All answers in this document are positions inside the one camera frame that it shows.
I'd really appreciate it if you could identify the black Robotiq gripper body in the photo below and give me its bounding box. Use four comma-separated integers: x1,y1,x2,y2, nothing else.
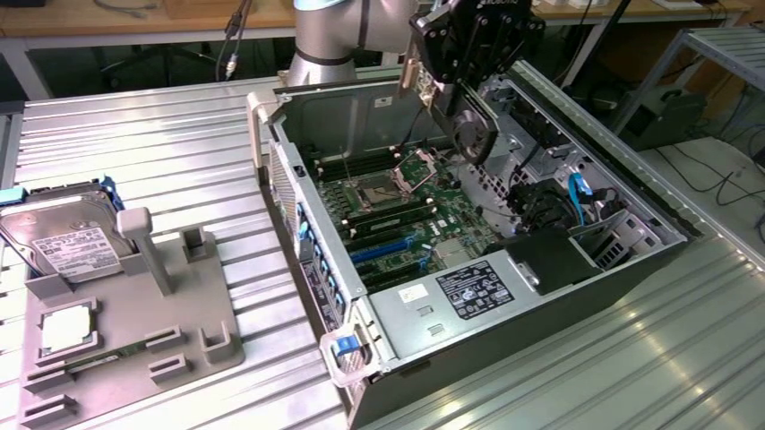
446,0,536,75

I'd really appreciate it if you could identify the graphics card with metal bracket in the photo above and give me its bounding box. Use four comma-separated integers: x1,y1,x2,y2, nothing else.
397,56,501,168

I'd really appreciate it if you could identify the black RAM slot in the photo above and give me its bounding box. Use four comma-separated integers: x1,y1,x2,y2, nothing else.
318,159,401,181
314,151,394,174
337,202,433,225

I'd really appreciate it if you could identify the blue expansion slot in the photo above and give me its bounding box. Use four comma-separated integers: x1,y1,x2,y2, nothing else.
349,236,415,264

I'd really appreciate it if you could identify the black expansion slot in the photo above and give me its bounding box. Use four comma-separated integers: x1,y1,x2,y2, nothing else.
362,270,435,292
357,259,423,281

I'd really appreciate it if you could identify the open metal socket cover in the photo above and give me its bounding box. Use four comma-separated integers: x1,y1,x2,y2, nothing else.
391,150,439,189

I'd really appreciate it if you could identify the black box on floor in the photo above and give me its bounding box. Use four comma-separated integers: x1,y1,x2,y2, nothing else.
633,88,708,152

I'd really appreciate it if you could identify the silver perforated drive cage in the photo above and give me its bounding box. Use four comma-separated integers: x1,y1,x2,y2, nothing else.
457,75,542,225

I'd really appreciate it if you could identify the CPU socket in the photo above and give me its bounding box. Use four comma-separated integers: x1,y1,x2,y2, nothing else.
355,176,409,211

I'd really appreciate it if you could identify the green motherboard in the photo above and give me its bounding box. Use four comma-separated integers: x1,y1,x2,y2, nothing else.
310,147,515,292

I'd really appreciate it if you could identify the black chair base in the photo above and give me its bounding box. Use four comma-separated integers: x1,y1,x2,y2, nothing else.
98,42,238,90

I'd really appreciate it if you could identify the silver chipset heatsink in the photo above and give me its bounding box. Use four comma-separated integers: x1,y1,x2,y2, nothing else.
433,239,481,262

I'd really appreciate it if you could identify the metal disk bay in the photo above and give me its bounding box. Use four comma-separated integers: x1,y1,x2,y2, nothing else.
566,210,666,271

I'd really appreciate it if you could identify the black plastic fan shroud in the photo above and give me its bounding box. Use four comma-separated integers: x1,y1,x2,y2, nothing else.
482,228,604,297

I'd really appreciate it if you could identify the open black PC case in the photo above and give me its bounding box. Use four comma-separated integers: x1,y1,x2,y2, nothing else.
247,53,704,430

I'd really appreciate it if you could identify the silver power supply unit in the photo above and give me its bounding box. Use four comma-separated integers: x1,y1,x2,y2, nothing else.
363,250,542,366

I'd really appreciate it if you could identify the hard disk in blue carrier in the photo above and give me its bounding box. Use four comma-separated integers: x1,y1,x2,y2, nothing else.
0,176,140,284

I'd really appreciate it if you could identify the grey plastic parts rack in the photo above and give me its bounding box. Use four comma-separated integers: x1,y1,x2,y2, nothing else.
18,208,250,426

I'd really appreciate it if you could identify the silver CPU chip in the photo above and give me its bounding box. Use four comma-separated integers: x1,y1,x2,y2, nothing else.
40,308,96,351

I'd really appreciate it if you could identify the green RAM stick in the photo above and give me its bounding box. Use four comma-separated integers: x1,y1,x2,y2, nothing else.
63,340,151,373

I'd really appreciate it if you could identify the thin black curved wire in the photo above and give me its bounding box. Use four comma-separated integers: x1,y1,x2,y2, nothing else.
402,106,437,151

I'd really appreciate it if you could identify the black cable with metal plug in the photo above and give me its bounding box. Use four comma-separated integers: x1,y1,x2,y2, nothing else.
214,0,256,82

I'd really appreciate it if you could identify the metal slat table frame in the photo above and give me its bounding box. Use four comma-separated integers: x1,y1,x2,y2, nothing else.
609,24,765,135

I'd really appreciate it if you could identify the blue data wire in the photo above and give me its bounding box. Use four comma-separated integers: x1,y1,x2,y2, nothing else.
565,172,594,228

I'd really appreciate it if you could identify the black power wire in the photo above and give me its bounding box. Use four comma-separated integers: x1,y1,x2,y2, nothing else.
506,178,578,234

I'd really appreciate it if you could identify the wooden desk with white frame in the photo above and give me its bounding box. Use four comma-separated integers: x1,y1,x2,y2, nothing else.
0,0,752,102

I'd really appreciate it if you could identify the clear case handle blue latch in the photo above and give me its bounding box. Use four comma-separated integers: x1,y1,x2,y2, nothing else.
319,324,383,389

